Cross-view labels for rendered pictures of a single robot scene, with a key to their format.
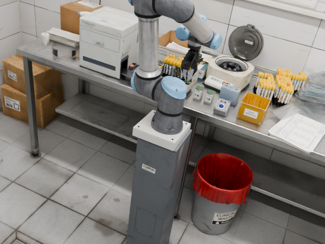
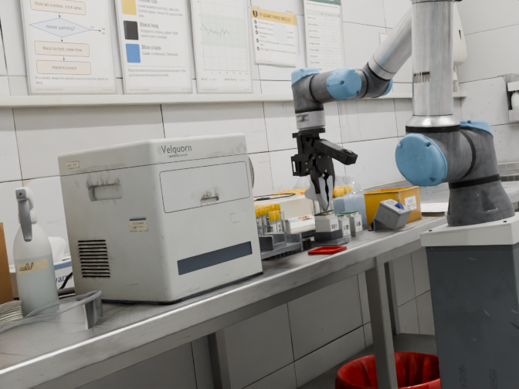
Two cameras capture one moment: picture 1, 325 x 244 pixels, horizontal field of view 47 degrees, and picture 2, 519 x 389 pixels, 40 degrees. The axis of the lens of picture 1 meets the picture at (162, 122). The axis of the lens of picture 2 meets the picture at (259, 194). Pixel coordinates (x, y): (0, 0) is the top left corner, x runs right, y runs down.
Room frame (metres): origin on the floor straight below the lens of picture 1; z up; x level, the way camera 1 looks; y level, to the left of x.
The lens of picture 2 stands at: (1.42, 1.71, 1.12)
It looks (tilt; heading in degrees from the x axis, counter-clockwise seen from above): 3 degrees down; 288
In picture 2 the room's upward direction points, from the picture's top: 7 degrees counter-clockwise
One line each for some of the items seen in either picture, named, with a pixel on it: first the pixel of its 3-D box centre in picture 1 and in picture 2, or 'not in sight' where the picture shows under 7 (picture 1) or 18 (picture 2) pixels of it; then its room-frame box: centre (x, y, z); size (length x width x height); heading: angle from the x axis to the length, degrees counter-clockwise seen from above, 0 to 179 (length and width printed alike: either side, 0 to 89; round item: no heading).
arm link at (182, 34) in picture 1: (189, 32); (340, 85); (1.75, -0.07, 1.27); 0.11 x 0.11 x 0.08; 58
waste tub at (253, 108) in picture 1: (253, 108); (391, 206); (1.71, -0.46, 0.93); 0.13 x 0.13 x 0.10; 69
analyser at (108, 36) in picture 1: (114, 42); (166, 214); (2.06, 0.35, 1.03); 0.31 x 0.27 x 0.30; 70
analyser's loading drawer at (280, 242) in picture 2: (134, 73); (263, 247); (1.91, 0.20, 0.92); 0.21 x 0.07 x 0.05; 70
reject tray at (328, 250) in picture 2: not in sight; (327, 250); (1.80, 0.03, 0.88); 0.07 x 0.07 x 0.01; 70
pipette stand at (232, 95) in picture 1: (229, 95); (350, 214); (1.81, -0.34, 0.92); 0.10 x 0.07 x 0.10; 65
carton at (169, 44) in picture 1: (177, 51); not in sight; (2.24, -0.03, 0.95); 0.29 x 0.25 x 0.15; 160
